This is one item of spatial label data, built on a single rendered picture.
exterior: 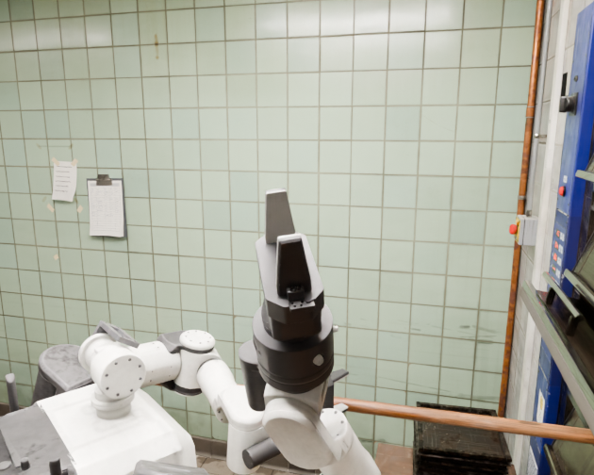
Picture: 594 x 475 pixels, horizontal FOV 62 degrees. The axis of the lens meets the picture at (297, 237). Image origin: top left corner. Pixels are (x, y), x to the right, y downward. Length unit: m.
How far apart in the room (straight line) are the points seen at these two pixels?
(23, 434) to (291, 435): 0.42
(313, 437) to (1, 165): 2.92
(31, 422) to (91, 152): 2.17
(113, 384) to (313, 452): 0.31
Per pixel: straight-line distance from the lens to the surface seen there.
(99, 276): 3.03
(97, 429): 0.82
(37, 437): 0.84
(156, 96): 2.68
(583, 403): 0.94
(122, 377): 0.78
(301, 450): 0.63
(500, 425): 1.24
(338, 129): 2.35
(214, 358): 1.13
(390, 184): 2.33
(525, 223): 2.02
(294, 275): 0.44
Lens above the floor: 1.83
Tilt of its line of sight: 12 degrees down
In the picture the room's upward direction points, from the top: straight up
